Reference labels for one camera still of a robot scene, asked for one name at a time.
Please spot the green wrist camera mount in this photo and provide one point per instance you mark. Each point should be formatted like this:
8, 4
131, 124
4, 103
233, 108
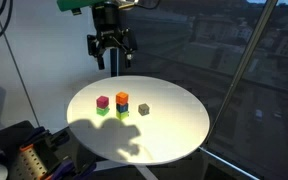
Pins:
74, 4

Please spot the magenta block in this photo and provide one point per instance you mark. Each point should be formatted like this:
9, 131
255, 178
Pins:
102, 102

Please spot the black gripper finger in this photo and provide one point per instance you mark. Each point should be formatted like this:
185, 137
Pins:
100, 61
128, 60

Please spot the round white table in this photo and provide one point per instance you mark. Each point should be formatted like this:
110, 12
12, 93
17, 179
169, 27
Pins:
170, 133

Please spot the grey block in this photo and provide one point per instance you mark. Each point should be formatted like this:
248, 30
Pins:
144, 109

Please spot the window bottom rail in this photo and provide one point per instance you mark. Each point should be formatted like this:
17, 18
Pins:
227, 163

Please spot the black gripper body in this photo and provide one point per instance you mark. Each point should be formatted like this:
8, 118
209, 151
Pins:
107, 23

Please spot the dark window post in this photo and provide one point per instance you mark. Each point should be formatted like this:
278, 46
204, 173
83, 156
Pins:
114, 63

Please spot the yellow-green block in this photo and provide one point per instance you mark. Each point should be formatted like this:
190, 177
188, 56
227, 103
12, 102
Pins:
122, 115

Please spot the blue block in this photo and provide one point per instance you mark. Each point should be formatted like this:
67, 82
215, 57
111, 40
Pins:
122, 108

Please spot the green block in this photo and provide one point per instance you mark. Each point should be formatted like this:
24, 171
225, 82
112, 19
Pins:
102, 112

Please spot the orange block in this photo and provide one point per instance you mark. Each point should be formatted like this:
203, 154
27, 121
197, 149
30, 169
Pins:
122, 98

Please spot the black pegboard cart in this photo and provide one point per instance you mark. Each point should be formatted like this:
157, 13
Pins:
4, 136

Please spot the grey window mullion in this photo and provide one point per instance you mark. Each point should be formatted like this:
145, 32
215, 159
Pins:
240, 71

